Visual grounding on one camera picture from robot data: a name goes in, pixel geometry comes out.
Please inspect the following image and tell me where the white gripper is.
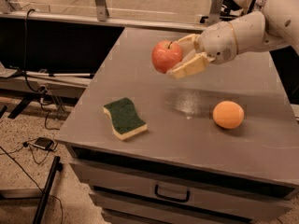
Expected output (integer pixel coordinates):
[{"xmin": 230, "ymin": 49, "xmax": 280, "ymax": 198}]
[{"xmin": 166, "ymin": 21, "xmax": 237, "ymax": 79}]

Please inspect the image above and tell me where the red apple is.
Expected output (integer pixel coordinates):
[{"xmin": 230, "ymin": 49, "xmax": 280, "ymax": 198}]
[{"xmin": 151, "ymin": 40, "xmax": 182, "ymax": 74}]

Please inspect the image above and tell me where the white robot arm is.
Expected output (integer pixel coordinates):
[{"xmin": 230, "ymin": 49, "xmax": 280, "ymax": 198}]
[{"xmin": 167, "ymin": 0, "xmax": 299, "ymax": 78}]

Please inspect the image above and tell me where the green and yellow sponge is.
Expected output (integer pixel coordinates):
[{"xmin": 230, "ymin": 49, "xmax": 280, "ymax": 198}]
[{"xmin": 103, "ymin": 98, "xmax": 148, "ymax": 141}]

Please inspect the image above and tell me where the orange fruit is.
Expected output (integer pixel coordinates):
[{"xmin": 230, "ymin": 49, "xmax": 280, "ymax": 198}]
[{"xmin": 212, "ymin": 101, "xmax": 245, "ymax": 129}]

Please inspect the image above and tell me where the grey drawer cabinet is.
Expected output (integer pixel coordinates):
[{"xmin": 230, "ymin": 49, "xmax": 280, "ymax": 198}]
[{"xmin": 57, "ymin": 28, "xmax": 299, "ymax": 224}]

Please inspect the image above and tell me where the black power adapter on floor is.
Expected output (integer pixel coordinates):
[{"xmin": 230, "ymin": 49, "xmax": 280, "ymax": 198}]
[{"xmin": 33, "ymin": 137, "xmax": 54, "ymax": 150}]

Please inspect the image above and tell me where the black floor stand bar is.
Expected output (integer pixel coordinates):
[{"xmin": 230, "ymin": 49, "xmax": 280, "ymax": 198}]
[{"xmin": 33, "ymin": 156, "xmax": 63, "ymax": 224}]

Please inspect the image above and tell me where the metal railing post right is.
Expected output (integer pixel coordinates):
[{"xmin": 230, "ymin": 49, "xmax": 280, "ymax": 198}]
[{"xmin": 207, "ymin": 0, "xmax": 223, "ymax": 25}]

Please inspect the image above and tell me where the metal railing post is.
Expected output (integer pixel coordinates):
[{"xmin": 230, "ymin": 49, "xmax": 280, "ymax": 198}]
[
  {"xmin": 94, "ymin": 0, "xmax": 109, "ymax": 21},
  {"xmin": 207, "ymin": 0, "xmax": 223, "ymax": 25}
]

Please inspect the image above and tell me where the metal railing post left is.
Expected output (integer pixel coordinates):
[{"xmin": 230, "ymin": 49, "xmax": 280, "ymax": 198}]
[{"xmin": 94, "ymin": 0, "xmax": 109, "ymax": 21}]

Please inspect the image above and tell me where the black drawer handle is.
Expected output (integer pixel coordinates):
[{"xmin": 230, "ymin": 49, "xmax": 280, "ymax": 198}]
[{"xmin": 154, "ymin": 184, "xmax": 190, "ymax": 203}]

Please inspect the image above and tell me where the black cable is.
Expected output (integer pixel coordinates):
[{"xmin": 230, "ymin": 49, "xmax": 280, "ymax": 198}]
[{"xmin": 21, "ymin": 8, "xmax": 48, "ymax": 94}]

